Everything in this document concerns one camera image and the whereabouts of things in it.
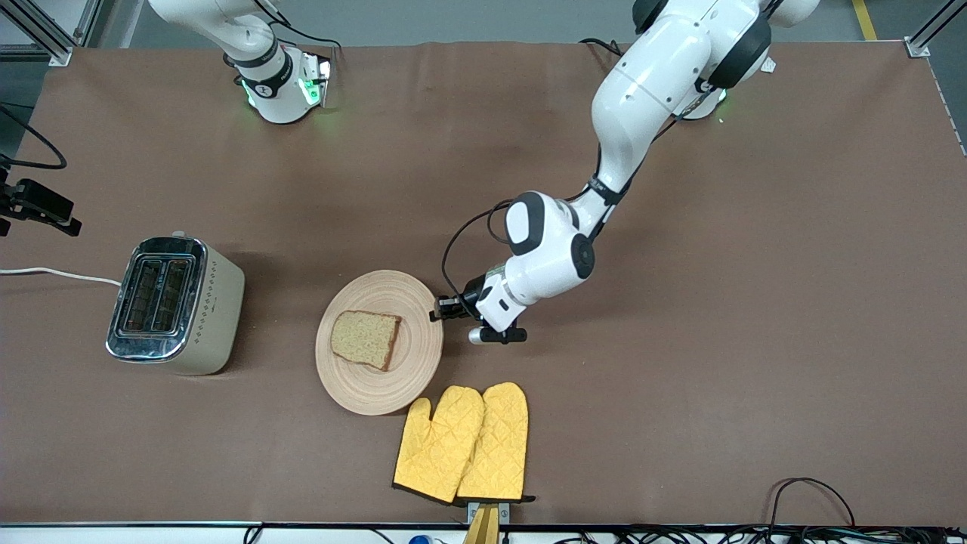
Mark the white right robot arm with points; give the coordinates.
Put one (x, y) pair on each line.
(272, 83)

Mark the small blue cap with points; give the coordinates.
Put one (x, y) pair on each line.
(420, 539)

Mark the brown table cover sheet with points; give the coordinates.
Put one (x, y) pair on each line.
(718, 340)

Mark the round light wooden plate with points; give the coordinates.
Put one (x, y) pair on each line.
(363, 393)

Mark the brown bread toast slice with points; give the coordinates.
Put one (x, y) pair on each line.
(366, 338)

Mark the cream and chrome toaster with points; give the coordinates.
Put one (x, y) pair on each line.
(215, 310)

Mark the yellow quilted oven mitt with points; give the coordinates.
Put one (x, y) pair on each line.
(498, 446)
(438, 446)

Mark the wooden stick with metal bracket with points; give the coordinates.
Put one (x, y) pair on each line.
(483, 525)

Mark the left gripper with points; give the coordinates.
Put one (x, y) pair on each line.
(469, 292)

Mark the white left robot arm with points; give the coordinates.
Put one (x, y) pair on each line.
(650, 91)

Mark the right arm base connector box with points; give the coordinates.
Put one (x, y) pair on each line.
(316, 79)

